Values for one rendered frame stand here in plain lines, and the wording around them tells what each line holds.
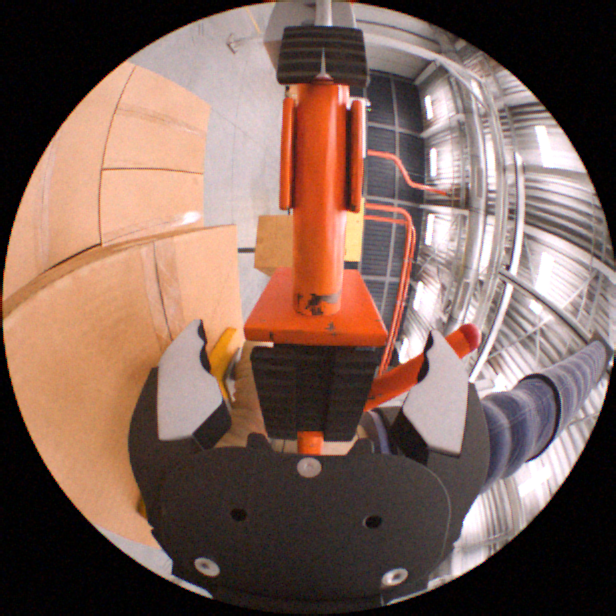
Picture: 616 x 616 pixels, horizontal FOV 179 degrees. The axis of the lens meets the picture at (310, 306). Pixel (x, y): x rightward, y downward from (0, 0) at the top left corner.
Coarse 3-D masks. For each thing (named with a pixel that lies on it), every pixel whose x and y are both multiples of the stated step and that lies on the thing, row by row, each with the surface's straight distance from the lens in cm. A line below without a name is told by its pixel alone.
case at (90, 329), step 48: (144, 240) 23; (192, 240) 24; (48, 288) 14; (96, 288) 15; (144, 288) 18; (192, 288) 24; (48, 336) 14; (96, 336) 15; (144, 336) 18; (240, 336) 40; (48, 384) 14; (96, 384) 16; (48, 432) 15; (96, 432) 16; (96, 480) 18; (144, 528) 23
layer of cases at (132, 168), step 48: (96, 96) 71; (144, 96) 83; (192, 96) 107; (96, 144) 66; (144, 144) 78; (192, 144) 102; (48, 192) 57; (96, 192) 63; (144, 192) 75; (192, 192) 99; (48, 240) 55; (96, 240) 62
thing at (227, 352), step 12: (228, 336) 31; (216, 348) 29; (228, 348) 29; (240, 348) 32; (216, 360) 27; (228, 360) 30; (216, 372) 26; (228, 372) 29; (228, 384) 29; (228, 396) 30
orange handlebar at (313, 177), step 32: (320, 96) 9; (288, 128) 9; (320, 128) 9; (352, 128) 9; (288, 160) 8; (320, 160) 8; (352, 160) 8; (288, 192) 8; (320, 192) 8; (352, 192) 8; (320, 224) 8; (320, 256) 8; (320, 288) 9; (320, 448) 20
